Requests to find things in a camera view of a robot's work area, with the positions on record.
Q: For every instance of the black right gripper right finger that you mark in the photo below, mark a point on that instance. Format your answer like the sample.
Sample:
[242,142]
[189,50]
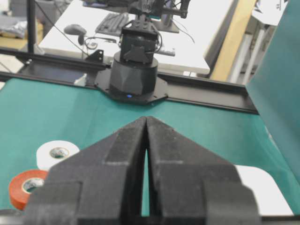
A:
[191,185]

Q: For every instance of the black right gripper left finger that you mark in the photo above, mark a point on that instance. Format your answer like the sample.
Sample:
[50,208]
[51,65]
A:
[100,185]

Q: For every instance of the white plastic case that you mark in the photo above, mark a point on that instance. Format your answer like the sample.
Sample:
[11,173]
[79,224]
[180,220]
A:
[269,198]

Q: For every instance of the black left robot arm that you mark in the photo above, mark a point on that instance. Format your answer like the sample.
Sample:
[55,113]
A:
[133,76]

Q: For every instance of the black aluminium frame rail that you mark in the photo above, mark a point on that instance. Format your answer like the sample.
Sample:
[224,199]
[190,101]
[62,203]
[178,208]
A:
[65,71]

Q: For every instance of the white desk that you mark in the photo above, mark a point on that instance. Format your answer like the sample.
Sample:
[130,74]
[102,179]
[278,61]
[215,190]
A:
[191,44]

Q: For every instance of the white tape roll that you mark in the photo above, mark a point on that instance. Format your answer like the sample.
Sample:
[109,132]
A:
[53,152]

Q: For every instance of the black computer mouse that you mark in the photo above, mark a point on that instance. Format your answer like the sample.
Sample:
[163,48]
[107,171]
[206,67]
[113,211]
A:
[76,30]

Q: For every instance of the red tape roll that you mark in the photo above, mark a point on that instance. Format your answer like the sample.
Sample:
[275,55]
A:
[23,185]

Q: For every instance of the monitor stand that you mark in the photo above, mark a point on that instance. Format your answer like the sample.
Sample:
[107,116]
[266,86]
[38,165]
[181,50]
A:
[165,23]

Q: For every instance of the black keyboard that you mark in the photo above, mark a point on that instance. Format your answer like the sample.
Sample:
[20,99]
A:
[112,24]

